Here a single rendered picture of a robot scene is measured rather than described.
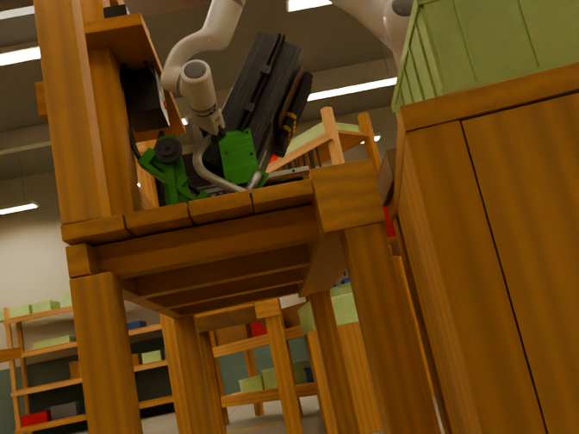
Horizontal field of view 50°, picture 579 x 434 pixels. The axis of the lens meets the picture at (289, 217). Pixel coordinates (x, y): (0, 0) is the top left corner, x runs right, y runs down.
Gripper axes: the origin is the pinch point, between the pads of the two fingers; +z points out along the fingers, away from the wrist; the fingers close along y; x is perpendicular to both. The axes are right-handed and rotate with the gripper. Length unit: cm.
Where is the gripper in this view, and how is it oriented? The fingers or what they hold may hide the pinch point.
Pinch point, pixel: (210, 135)
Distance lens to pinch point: 204.9
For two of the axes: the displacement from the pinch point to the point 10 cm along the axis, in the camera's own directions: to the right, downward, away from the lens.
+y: -8.2, -4.9, 2.9
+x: -5.7, 7.4, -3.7
